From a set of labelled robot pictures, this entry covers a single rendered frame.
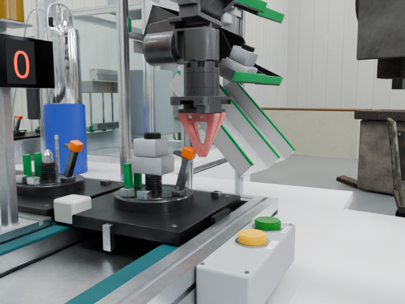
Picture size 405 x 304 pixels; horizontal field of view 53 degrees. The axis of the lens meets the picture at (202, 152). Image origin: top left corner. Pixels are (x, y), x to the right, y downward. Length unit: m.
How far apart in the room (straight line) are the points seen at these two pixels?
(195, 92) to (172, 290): 0.31
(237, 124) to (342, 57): 10.57
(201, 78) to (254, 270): 0.31
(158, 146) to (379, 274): 0.43
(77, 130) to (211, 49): 1.05
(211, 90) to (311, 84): 11.10
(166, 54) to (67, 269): 0.36
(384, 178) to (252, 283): 4.84
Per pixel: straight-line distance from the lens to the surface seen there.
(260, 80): 0.96
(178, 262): 0.52
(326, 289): 0.70
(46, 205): 0.76
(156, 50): 0.69
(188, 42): 0.66
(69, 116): 1.62
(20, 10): 0.65
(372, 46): 4.93
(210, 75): 0.65
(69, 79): 1.63
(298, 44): 11.95
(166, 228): 0.60
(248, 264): 0.50
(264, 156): 0.98
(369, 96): 11.33
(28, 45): 0.65
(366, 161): 5.33
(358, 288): 0.72
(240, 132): 1.01
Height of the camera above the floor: 1.16
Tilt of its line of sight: 8 degrees down
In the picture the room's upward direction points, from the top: straight up
